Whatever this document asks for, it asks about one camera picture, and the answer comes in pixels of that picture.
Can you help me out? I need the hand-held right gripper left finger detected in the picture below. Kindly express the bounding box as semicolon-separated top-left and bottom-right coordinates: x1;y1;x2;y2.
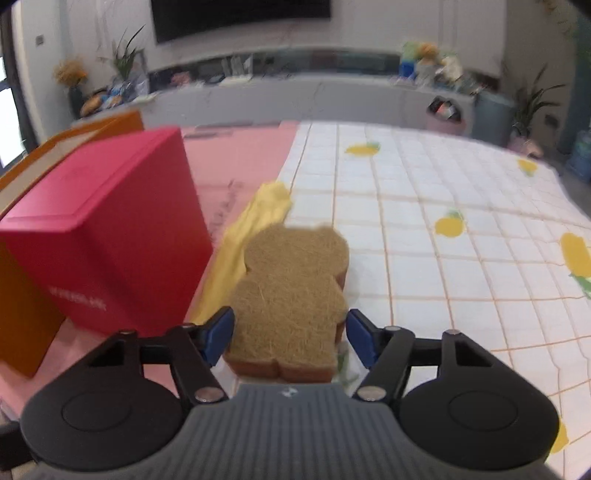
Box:
87;307;236;403

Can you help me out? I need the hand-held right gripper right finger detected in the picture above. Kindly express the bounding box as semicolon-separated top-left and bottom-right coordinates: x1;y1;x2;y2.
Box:
346;308;497;402

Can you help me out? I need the brown bear-shaped sponge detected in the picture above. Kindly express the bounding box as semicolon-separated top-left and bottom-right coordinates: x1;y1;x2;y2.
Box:
224;224;350;384

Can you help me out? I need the yellow snack packet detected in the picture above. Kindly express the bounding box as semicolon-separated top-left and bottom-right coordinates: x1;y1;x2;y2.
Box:
191;181;293;326

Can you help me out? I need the orange storage box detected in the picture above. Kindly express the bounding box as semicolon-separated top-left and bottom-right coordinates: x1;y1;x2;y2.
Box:
0;110;145;379

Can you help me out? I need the red box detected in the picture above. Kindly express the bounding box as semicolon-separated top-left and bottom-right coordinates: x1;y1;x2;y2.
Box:
0;127;214;340

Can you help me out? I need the white checked lemon bedsheet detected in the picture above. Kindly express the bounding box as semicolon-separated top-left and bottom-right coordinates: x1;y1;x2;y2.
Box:
277;121;591;480

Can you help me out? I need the pink basket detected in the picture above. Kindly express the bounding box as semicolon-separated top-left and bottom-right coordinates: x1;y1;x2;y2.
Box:
426;95;464;134

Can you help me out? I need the white media console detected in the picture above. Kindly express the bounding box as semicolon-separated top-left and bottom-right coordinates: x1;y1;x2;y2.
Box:
71;74;476;134

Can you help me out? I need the pink plant pot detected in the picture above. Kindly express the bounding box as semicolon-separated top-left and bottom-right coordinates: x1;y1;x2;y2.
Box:
508;134;543;158

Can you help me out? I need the grey trash bin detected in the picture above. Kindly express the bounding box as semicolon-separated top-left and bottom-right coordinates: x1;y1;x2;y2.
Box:
473;90;515;139

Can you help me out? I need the bread loaf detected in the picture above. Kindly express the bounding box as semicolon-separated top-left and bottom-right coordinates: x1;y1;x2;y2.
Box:
81;95;109;116

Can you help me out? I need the white router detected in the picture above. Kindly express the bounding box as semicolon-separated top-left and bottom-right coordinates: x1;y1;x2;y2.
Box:
228;54;254;77

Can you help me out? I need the blue water jug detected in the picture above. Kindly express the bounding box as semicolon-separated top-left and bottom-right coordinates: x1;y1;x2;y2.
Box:
568;131;591;174

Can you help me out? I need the tall leafy floor plant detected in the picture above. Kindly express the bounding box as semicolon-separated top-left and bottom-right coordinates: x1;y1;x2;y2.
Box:
503;65;566;139

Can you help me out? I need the vase with orange flowers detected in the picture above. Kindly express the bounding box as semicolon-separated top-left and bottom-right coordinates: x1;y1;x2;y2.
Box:
53;60;88;118

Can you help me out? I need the green potted plant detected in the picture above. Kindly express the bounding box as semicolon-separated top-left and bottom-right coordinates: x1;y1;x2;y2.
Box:
99;25;148;100

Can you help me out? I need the window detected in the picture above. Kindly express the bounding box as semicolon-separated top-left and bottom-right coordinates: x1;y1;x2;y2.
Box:
0;55;28;167

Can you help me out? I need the black television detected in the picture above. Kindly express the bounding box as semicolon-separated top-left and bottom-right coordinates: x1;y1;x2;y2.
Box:
150;0;332;44

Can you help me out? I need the hanging vine plant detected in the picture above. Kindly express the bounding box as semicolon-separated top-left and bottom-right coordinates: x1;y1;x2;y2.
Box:
538;0;583;42

